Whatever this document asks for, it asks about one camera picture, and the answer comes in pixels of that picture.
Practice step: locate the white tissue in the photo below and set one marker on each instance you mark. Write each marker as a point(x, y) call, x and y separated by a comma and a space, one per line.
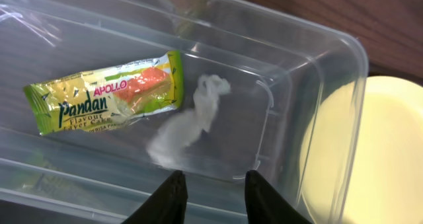
point(183, 129)

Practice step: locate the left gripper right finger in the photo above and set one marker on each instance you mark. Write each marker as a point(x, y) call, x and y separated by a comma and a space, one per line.
point(265, 205)

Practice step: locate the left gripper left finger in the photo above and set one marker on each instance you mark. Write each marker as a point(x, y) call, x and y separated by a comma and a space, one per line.
point(167, 205)

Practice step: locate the yellow plate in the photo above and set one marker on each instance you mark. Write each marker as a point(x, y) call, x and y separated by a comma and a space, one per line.
point(386, 180)

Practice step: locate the pandan cake wrapper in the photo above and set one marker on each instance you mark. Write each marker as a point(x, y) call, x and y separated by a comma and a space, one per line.
point(108, 98)

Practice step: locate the clear plastic bin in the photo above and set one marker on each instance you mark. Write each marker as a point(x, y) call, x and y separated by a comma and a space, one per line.
point(293, 112)

